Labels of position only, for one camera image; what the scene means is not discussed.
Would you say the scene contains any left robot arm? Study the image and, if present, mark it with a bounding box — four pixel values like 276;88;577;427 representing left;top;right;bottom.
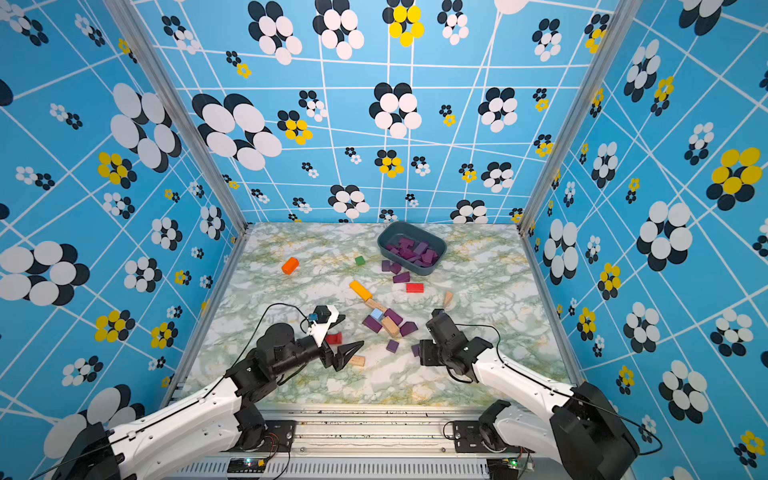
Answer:
50;305;364;479

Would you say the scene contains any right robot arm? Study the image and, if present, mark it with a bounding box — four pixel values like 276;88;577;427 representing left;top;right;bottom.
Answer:
420;309;640;479

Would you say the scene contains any purple wedge near bin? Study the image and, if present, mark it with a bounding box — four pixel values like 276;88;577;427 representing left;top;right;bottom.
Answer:
392;271;411;284

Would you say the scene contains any dark teal storage bin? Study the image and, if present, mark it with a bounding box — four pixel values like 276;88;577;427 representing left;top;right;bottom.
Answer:
377;221;448;276

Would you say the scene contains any natural wood brick front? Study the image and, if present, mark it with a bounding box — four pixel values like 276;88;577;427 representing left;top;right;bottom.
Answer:
349;355;366;367

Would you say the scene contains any red arch brick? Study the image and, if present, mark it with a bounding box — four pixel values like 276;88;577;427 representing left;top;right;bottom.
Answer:
325;332;343;345

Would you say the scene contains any purple slanted brick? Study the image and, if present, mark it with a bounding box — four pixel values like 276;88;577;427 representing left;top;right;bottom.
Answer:
362;316;383;333

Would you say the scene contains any purple block right cluster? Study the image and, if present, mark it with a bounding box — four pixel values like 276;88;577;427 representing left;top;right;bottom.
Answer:
400;321;418;337

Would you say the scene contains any natural wood wedge brick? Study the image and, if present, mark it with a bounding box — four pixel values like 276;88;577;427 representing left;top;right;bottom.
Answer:
443;291;454;308

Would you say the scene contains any natural wood square brick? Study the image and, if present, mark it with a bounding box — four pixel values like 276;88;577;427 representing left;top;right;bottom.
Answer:
381;316;400;338

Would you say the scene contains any engraved natural wood brick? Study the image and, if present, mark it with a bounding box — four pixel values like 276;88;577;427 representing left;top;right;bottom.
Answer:
365;299;388;312

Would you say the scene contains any yellow long brick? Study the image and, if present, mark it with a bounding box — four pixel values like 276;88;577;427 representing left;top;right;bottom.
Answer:
349;281;373;302

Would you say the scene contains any purple brick behind wood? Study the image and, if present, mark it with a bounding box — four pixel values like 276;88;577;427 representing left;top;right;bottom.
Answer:
385;309;403;325

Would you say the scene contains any red flat brick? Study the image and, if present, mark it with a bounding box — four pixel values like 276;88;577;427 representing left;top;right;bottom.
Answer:
406;283;425;293

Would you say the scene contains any orange brick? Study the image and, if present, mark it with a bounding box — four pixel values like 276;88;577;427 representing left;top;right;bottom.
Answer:
281;257;300;275

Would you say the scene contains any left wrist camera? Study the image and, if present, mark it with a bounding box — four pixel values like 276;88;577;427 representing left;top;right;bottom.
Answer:
308;305;340;326

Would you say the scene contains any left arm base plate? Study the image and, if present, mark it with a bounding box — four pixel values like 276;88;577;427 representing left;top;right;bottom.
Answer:
228;420;298;454

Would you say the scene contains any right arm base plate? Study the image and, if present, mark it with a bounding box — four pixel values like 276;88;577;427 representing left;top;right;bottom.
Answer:
448;420;521;454

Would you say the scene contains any aluminium front rail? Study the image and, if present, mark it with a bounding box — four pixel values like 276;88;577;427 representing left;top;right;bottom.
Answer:
119;407;637;480

